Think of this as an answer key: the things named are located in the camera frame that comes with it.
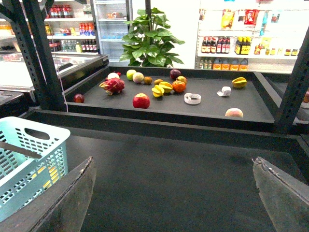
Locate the left store shelf with drinks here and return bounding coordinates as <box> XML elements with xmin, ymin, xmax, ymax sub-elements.
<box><xmin>44</xmin><ymin>0</ymin><xmax>99</xmax><ymax>55</ymax></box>

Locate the green apple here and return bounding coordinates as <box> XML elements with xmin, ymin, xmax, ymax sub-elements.
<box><xmin>126</xmin><ymin>69</ymin><xmax>136</xmax><ymax>81</ymax></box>

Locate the yellow mango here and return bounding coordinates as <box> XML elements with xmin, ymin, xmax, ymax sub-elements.
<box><xmin>31</xmin><ymin>166</ymin><xmax>60</xmax><ymax>190</ymax></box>

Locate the orange persimmon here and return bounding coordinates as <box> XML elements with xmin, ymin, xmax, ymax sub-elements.
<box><xmin>172</xmin><ymin>81</ymin><xmax>186</xmax><ymax>93</ymax></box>

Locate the yellow starfruit far right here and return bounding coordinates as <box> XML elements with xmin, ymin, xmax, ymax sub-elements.
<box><xmin>232</xmin><ymin>77</ymin><xmax>247</xmax><ymax>88</ymax></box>

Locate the small brown kiwi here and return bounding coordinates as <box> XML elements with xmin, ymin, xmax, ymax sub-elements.
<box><xmin>154</xmin><ymin>79</ymin><xmax>163</xmax><ymax>85</ymax></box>

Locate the pale melon fruit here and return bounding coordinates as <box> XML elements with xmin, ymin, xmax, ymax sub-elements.
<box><xmin>132</xmin><ymin>72</ymin><xmax>144</xmax><ymax>84</ymax></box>

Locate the red yellow apple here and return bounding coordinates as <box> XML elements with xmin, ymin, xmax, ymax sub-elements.
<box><xmin>176</xmin><ymin>76</ymin><xmax>187</xmax><ymax>84</ymax></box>

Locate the small dark red plum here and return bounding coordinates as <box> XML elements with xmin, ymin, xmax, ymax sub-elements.
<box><xmin>73</xmin><ymin>94</ymin><xmax>85</xmax><ymax>103</ymax></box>

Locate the yellow starfruit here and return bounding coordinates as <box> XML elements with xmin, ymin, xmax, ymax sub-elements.
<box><xmin>152</xmin><ymin>85</ymin><xmax>165</xmax><ymax>98</ymax></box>
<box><xmin>232</xmin><ymin>77</ymin><xmax>247</xmax><ymax>88</ymax></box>
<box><xmin>159</xmin><ymin>81</ymin><xmax>173</xmax><ymax>93</ymax></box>

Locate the dark purple fruit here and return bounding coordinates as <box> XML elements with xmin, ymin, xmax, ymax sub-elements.
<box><xmin>169</xmin><ymin>69</ymin><xmax>182</xmax><ymax>80</ymax></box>

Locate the black perforated post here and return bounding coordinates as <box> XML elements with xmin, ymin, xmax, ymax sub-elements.
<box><xmin>0</xmin><ymin>0</ymin><xmax>68</xmax><ymax>111</ymax></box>
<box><xmin>274</xmin><ymin>32</ymin><xmax>309</xmax><ymax>134</ymax></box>

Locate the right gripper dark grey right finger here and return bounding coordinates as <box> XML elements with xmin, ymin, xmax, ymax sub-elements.
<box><xmin>253</xmin><ymin>157</ymin><xmax>309</xmax><ymax>232</ymax></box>

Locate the chest freezer display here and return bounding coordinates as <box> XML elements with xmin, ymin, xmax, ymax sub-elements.
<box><xmin>0</xmin><ymin>53</ymin><xmax>109</xmax><ymax>92</ymax></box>

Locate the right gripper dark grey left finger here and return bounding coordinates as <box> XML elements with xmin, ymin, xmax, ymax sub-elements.
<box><xmin>0</xmin><ymin>157</ymin><xmax>96</xmax><ymax>232</ymax></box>

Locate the pink dragon fruit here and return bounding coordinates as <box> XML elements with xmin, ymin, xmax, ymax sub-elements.
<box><xmin>99</xmin><ymin>78</ymin><xmax>125</xmax><ymax>95</ymax></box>

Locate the yellow starfruit front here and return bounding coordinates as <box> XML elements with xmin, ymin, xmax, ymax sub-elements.
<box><xmin>152</xmin><ymin>85</ymin><xmax>165</xmax><ymax>98</ymax></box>

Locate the black perforated right post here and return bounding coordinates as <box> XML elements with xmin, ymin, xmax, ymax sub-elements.
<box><xmin>274</xmin><ymin>32</ymin><xmax>309</xmax><ymax>134</ymax></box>

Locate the white round fruit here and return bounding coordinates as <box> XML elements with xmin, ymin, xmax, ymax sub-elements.
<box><xmin>107</xmin><ymin>72</ymin><xmax>120</xmax><ymax>80</ymax></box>

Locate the white hanging cord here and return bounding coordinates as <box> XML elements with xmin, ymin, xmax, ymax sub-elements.
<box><xmin>43</xmin><ymin>0</ymin><xmax>69</xmax><ymax>113</ymax></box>

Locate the glass door fridge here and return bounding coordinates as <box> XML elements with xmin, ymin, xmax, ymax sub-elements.
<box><xmin>91</xmin><ymin>0</ymin><xmax>133</xmax><ymax>66</ymax></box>

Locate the light blue plastic basket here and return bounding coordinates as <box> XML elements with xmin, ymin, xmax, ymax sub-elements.
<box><xmin>0</xmin><ymin>116</ymin><xmax>70</xmax><ymax>220</ymax></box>

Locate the right store shelf with bottles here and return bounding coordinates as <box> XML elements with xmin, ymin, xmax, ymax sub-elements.
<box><xmin>195</xmin><ymin>0</ymin><xmax>309</xmax><ymax>74</ymax></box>

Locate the black perforated left post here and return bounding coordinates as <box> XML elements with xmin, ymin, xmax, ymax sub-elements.
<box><xmin>0</xmin><ymin>0</ymin><xmax>68</xmax><ymax>111</ymax></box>

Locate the yellow starfruit middle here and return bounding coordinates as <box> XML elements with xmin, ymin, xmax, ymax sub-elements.
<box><xmin>159</xmin><ymin>81</ymin><xmax>173</xmax><ymax>93</ymax></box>

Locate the pink peach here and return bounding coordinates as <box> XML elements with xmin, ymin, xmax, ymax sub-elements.
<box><xmin>225</xmin><ymin>108</ymin><xmax>243</xmax><ymax>118</ymax></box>

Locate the black fruit display tray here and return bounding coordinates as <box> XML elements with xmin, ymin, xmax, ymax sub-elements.
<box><xmin>65</xmin><ymin>66</ymin><xmax>281</xmax><ymax>132</ymax></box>

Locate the green potted plant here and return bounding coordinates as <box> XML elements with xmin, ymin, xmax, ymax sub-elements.
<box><xmin>119</xmin><ymin>8</ymin><xmax>185</xmax><ymax>68</ymax></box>

